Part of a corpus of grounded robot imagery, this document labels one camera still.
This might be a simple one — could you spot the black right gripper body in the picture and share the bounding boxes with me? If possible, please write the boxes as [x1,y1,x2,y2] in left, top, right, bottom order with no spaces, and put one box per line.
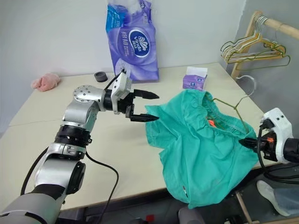
[256,121,278,161]

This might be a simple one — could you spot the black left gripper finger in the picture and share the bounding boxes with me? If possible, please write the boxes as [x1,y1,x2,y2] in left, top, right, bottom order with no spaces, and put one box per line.
[125,105,160,123]
[132,89,160,101]

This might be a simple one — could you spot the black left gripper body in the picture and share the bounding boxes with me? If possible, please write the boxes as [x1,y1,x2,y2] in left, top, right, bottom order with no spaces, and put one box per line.
[116,91,136,120]

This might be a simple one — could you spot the olive wire hanger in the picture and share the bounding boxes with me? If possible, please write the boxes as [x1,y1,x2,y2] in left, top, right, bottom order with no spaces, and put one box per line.
[205,75,257,138]

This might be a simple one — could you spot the green shorts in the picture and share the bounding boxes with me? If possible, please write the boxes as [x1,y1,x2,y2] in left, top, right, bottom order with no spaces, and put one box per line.
[144,90,259,210]

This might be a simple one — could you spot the purple tissue box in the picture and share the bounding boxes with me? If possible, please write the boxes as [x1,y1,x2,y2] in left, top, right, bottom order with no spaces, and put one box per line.
[182,66,208,91]

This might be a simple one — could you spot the white shoe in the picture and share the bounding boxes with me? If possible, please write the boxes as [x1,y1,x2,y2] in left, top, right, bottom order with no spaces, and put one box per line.
[256,180,292,217]

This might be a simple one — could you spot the purple tissue multipack bag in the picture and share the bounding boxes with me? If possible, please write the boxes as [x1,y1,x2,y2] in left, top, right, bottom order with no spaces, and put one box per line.
[106,0,160,83]

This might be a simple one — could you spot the blue jeans leg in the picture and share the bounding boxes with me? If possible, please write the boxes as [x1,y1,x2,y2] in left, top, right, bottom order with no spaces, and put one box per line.
[273,186,299,216]

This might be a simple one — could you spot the wooden table leg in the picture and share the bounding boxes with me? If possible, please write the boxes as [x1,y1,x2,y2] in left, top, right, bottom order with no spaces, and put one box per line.
[235,189,255,224]

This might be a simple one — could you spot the wooden clothes rack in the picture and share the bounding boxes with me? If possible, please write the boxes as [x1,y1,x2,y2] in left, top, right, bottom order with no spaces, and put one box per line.
[230,10,299,79]

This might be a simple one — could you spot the pink crumpled cloth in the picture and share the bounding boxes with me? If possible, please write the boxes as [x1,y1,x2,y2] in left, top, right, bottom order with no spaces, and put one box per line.
[31,72,61,92]

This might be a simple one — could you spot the grey rounded robot part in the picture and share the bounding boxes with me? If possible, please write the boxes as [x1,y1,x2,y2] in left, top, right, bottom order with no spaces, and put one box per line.
[178,206,206,224]

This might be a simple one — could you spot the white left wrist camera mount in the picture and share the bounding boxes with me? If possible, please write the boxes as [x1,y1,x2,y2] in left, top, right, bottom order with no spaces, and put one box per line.
[110,71,134,115]

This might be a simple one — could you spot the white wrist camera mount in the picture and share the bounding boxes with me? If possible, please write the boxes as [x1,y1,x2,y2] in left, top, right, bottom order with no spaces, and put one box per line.
[260,107,293,164]
[110,71,134,115]

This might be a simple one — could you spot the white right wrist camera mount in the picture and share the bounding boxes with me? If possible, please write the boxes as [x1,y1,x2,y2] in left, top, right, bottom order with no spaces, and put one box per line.
[260,107,293,164]

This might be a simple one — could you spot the black round ring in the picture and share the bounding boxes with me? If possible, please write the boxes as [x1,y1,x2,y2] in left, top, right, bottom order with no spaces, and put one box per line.
[94,71,108,83]

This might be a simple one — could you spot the green wire hanger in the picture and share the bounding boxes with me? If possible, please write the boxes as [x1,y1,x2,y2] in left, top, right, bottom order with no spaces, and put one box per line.
[221,32,292,70]

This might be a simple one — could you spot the yellow wire hanger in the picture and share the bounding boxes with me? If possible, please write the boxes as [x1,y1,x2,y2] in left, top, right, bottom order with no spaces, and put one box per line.
[224,30,285,64]

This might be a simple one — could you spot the white wire hanger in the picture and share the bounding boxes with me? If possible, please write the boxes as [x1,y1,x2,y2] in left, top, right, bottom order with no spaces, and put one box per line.
[221,14,281,63]

